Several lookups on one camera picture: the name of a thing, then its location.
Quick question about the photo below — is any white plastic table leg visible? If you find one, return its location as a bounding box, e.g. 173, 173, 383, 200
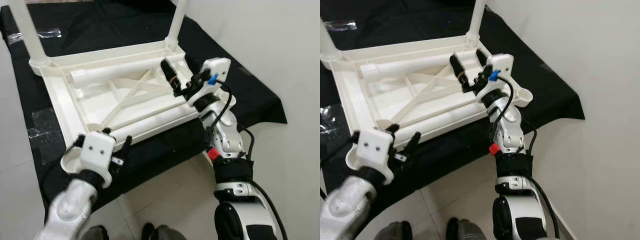
9, 0, 52, 68
70, 56, 173, 87
466, 0, 487, 43
87, 102, 203, 136
360, 50, 463, 81
320, 15, 346, 65
165, 0, 190, 51
385, 97, 493, 128

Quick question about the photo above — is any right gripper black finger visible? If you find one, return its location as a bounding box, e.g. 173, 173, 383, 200
449, 54, 470, 92
476, 48, 492, 72
185, 54, 201, 76
160, 59, 182, 96

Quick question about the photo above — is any clear tape strip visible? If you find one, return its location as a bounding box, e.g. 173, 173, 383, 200
5, 29, 62, 45
322, 20, 358, 32

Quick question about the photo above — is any white plastic children table top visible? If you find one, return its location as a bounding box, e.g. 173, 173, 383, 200
321, 35, 535, 166
30, 40, 237, 173

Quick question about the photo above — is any robot left leg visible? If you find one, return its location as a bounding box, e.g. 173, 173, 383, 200
80, 225, 110, 240
372, 221, 413, 240

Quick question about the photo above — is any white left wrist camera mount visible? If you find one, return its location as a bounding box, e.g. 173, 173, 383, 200
357, 129, 396, 186
75, 131, 117, 188

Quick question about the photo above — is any robot right leg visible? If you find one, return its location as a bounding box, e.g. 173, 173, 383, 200
141, 222, 188, 240
446, 217, 488, 240

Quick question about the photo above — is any black tablecloth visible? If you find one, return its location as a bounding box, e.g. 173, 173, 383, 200
0, 0, 288, 216
320, 0, 586, 221

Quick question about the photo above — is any robot leg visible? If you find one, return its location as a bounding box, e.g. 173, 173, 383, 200
141, 222, 188, 240
446, 217, 488, 240
372, 221, 413, 240
80, 225, 110, 240

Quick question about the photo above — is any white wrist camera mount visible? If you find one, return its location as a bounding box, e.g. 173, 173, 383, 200
187, 57, 232, 107
357, 129, 396, 186
75, 131, 117, 188
475, 53, 514, 103

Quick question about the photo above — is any clear tape cross patch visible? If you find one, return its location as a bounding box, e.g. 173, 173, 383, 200
27, 107, 68, 166
320, 102, 346, 138

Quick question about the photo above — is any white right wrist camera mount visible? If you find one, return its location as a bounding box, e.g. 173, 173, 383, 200
187, 57, 232, 107
475, 53, 514, 103

